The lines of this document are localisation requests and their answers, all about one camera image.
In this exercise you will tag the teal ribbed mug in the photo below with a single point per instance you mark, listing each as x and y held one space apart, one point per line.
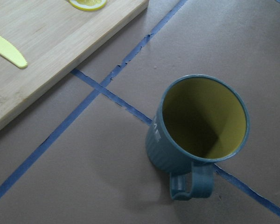
200 121

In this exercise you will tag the lemon slice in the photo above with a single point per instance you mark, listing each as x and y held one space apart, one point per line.
88 5

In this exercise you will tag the bamboo cutting board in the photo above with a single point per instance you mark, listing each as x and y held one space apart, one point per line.
54 37

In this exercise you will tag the yellow plastic knife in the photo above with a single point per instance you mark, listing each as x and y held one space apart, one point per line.
12 54

